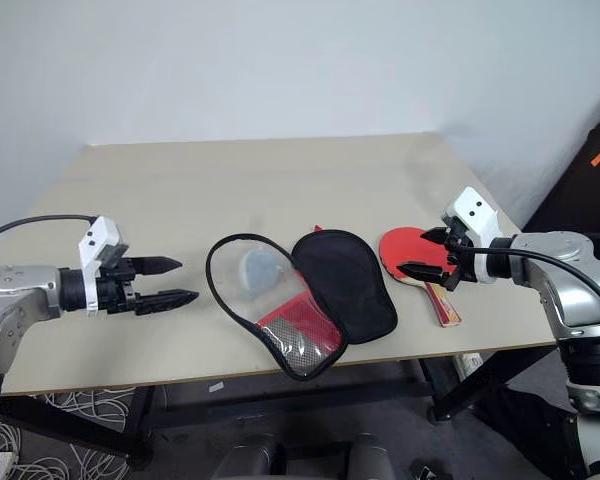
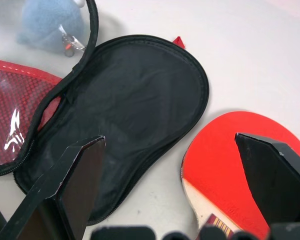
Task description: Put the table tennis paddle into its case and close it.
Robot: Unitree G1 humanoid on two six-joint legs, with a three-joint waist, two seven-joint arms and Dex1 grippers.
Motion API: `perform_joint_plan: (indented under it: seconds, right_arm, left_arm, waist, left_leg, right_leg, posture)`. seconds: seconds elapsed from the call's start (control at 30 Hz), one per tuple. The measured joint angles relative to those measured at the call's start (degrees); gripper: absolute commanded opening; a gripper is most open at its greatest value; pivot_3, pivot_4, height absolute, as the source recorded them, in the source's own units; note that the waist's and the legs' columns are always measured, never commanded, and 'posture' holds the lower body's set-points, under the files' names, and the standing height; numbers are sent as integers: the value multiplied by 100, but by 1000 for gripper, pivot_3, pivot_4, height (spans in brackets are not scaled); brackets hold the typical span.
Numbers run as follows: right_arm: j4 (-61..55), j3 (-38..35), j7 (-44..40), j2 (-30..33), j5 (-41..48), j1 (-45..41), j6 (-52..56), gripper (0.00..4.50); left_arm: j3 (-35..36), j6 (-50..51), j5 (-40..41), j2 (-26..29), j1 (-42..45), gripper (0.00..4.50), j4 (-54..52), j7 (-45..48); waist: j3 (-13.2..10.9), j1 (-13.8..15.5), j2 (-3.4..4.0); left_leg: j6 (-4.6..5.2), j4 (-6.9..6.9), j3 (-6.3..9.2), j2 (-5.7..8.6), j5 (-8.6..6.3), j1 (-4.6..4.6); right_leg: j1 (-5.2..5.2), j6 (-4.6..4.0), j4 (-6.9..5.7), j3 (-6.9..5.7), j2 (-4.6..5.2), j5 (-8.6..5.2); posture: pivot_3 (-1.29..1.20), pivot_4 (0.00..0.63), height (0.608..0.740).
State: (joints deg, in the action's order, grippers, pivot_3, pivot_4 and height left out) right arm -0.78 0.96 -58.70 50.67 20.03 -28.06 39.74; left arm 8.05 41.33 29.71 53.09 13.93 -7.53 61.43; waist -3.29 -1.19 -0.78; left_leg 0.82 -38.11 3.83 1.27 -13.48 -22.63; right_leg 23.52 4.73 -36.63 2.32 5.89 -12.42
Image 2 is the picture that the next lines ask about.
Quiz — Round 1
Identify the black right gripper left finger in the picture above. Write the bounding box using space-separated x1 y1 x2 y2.
0 135 107 240

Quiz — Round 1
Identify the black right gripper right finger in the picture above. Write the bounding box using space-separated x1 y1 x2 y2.
234 133 300 227

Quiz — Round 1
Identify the metal keyring clip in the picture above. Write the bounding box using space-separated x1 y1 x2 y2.
58 24 88 58

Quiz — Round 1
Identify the red table tennis paddle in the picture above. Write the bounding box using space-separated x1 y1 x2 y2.
179 111 300 240

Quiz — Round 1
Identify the red fabric pouch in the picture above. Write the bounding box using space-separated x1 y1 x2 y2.
0 0 210 226

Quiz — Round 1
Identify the pale blue plush toy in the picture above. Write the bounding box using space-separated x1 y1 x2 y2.
16 0 87 54

